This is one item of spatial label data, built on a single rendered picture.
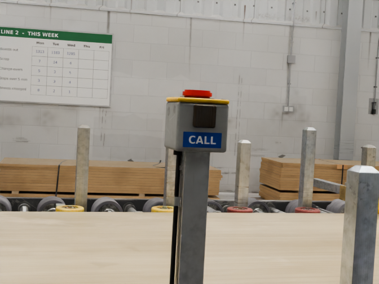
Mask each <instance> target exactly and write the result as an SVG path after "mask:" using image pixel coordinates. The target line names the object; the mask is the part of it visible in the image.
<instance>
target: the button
mask: <svg viewBox="0 0 379 284"><path fill-rule="evenodd" d="M182 95H184V97H199V98H210V97H212V93H210V91H205V90H184V91H183V94H182Z"/></svg>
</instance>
